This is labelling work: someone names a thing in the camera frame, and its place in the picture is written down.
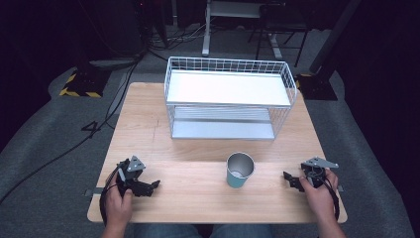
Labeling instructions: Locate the teal cup with metal inside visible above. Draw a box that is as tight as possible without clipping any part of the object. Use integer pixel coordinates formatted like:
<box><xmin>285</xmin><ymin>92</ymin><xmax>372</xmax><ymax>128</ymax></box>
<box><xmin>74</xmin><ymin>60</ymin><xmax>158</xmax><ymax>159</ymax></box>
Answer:
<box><xmin>225</xmin><ymin>151</ymin><xmax>257</xmax><ymax>189</ymax></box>

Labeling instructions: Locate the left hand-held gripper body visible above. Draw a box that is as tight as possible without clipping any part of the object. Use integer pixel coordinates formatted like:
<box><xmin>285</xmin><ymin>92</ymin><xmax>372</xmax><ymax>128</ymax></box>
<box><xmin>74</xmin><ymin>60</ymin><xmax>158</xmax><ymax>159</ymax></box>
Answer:
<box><xmin>116</xmin><ymin>155</ymin><xmax>147</xmax><ymax>196</ymax></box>

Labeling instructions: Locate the white wire shelf rack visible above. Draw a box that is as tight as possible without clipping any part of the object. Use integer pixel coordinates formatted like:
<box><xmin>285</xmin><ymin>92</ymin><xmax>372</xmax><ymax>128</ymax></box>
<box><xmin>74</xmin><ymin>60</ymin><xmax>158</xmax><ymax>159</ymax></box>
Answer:
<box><xmin>163</xmin><ymin>56</ymin><xmax>298</xmax><ymax>142</ymax></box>

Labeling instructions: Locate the stand base with hazard tape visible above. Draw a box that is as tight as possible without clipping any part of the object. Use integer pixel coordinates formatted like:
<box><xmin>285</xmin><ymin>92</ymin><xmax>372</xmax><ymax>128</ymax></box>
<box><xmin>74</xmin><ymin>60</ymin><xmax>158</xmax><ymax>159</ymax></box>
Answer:
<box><xmin>58</xmin><ymin>60</ymin><xmax>113</xmax><ymax>99</ymax></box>
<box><xmin>294</xmin><ymin>71</ymin><xmax>339</xmax><ymax>102</ymax></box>

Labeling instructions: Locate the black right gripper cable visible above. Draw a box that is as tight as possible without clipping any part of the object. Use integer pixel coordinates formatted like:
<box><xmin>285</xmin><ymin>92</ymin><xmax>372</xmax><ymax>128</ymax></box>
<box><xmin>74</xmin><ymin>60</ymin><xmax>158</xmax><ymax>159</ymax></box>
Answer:
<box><xmin>321</xmin><ymin>168</ymin><xmax>342</xmax><ymax>222</ymax></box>

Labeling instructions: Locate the white desk frame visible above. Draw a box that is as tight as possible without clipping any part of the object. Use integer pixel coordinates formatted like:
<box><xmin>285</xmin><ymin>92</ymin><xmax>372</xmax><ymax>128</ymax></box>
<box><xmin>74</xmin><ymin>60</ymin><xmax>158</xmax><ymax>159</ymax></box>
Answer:
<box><xmin>200</xmin><ymin>0</ymin><xmax>285</xmax><ymax>60</ymax></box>

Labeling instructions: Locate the bundle of floor cables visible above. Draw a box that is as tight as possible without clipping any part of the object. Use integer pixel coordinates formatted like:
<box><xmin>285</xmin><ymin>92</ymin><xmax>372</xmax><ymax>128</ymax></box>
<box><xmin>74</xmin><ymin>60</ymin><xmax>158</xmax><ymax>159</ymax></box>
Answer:
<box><xmin>145</xmin><ymin>19</ymin><xmax>216</xmax><ymax>54</ymax></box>

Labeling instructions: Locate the person's left hand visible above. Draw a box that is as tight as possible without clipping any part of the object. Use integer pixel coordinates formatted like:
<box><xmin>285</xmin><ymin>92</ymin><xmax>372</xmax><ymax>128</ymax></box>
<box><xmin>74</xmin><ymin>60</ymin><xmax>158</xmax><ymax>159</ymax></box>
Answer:
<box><xmin>104</xmin><ymin>174</ymin><xmax>135</xmax><ymax>229</ymax></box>

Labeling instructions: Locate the black chair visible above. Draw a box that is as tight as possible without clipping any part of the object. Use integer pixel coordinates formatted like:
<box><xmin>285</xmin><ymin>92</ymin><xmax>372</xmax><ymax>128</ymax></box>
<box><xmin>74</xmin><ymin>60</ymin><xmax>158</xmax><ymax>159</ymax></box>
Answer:
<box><xmin>247</xmin><ymin>2</ymin><xmax>312</xmax><ymax>68</ymax></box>

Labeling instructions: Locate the dark metal stand pole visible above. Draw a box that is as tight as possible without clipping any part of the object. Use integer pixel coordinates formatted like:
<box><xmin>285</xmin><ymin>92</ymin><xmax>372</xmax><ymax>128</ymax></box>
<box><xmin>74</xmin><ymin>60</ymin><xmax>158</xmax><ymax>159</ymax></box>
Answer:
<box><xmin>308</xmin><ymin>0</ymin><xmax>364</xmax><ymax>76</ymax></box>

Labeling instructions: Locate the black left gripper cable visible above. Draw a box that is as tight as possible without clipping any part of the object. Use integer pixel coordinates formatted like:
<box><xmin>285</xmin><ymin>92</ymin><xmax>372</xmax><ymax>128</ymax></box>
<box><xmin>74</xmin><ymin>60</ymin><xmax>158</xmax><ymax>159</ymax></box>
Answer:
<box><xmin>98</xmin><ymin>167</ymin><xmax>122</xmax><ymax>226</ymax></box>

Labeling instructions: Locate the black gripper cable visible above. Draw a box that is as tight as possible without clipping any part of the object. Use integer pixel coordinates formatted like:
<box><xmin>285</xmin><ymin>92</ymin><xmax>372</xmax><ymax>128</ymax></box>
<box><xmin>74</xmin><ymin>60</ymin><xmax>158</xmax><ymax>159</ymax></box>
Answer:
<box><xmin>321</xmin><ymin>168</ymin><xmax>342</xmax><ymax>222</ymax></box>
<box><xmin>98</xmin><ymin>167</ymin><xmax>122</xmax><ymax>226</ymax></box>

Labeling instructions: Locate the person's right hand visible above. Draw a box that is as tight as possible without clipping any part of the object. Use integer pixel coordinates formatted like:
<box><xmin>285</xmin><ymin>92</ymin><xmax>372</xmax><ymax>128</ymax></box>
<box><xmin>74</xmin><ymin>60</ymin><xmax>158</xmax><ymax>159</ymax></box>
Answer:
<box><xmin>298</xmin><ymin>168</ymin><xmax>340</xmax><ymax>226</ymax></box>

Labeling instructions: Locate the long black floor cable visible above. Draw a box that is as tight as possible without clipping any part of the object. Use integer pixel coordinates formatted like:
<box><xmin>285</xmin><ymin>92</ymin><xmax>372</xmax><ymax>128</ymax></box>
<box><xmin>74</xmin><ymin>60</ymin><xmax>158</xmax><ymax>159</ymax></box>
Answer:
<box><xmin>0</xmin><ymin>54</ymin><xmax>144</xmax><ymax>205</ymax></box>

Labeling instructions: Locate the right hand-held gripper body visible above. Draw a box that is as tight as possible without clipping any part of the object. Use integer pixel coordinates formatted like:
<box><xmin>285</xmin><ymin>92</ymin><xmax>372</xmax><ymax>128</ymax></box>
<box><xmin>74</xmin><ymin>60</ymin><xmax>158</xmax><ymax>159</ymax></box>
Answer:
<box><xmin>300</xmin><ymin>156</ymin><xmax>340</xmax><ymax>189</ymax></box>

